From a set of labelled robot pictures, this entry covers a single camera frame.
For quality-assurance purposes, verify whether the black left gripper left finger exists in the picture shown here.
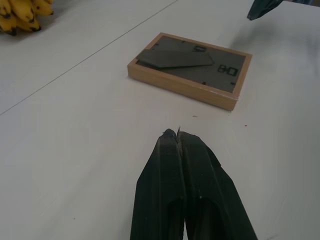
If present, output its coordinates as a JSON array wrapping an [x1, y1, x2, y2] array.
[[129, 128, 186, 240]]

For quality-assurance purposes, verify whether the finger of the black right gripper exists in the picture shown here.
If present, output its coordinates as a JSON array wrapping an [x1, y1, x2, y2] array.
[[246, 0, 283, 21]]

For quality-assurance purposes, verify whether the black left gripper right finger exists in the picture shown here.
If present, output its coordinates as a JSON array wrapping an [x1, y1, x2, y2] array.
[[176, 127, 259, 240]]

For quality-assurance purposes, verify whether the bunch of yellow bananas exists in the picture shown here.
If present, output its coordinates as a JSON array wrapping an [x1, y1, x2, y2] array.
[[0, 0, 55, 37]]

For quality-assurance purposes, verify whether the wooden tray with grey inlay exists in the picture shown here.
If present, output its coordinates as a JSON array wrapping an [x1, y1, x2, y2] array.
[[127, 31, 253, 112]]

